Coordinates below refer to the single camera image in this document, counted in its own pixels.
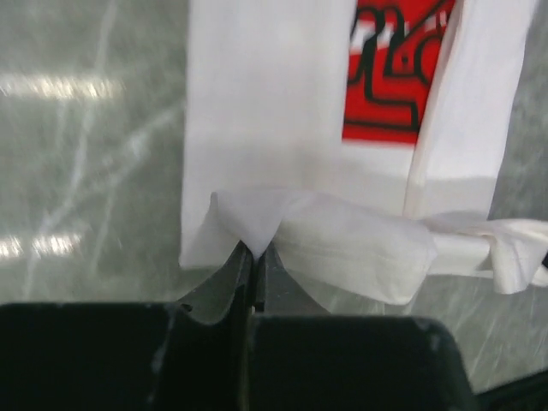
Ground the white coca-cola t-shirt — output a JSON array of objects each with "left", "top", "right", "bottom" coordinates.
[{"left": 179, "top": 1, "right": 547, "bottom": 305}]

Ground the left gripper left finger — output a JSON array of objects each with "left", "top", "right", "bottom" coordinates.
[{"left": 1, "top": 245, "right": 251, "bottom": 410}]

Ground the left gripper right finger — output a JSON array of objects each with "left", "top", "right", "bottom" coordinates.
[{"left": 249, "top": 247, "right": 479, "bottom": 410}]

